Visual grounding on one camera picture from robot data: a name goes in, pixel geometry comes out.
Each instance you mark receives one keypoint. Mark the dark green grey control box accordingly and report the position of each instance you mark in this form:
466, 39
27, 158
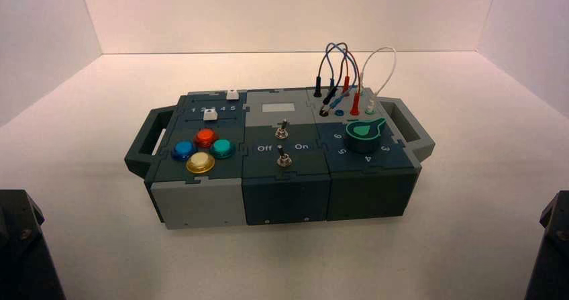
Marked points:
284, 191

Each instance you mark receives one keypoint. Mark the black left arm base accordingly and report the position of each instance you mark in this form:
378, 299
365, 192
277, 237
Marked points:
22, 253

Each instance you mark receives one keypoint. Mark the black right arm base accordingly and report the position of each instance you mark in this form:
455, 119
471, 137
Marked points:
551, 253

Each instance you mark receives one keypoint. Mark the grey rectangular display window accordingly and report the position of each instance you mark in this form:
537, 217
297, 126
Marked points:
278, 107

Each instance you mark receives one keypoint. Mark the blue banana jack socket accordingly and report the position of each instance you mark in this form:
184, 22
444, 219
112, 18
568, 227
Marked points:
340, 112

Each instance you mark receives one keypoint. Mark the teal round push button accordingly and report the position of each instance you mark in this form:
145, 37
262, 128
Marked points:
222, 147

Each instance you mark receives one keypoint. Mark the red round push button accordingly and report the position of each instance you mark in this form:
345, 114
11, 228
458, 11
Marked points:
205, 137

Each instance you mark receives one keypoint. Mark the green pointer rotary knob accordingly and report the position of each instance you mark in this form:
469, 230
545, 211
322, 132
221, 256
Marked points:
365, 139

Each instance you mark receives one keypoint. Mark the yellow round push button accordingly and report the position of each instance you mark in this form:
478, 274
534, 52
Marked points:
200, 162

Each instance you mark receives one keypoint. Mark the blue round push button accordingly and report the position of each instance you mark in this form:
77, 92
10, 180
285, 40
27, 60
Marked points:
183, 149

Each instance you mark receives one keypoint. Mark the metal toggle switch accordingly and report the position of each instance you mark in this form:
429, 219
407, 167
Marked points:
281, 130
282, 158

